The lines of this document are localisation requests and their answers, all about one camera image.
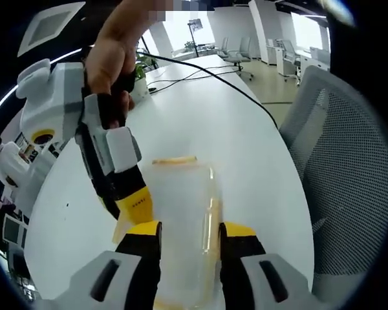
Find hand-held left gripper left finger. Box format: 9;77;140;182
56;221;164;310

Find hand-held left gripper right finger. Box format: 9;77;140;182
218;222;315;310

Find clear container with plastic buckle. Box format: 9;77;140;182
112;155;226;310

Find person's right hand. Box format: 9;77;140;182
83;17;150;130

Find long curved ceiling light strip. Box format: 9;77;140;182
0;47;85;125

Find white ceiling air vent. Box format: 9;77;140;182
17;1;87;58

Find green potted plant white pot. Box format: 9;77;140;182
134;52;158;99

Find grey computer monitor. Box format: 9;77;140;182
1;212;29;250

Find grey mesh office chair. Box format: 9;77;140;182
279;65;388;293

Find black tripod stand with panel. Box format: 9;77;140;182
186;18;205;59

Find pale office chair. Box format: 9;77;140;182
226;36;255;81
217;36;230;61

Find white desk with chairs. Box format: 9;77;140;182
266;37;331;85

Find person's dark clothing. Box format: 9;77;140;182
323;0;388;85

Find thick black cable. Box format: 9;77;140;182
135;49;279;129

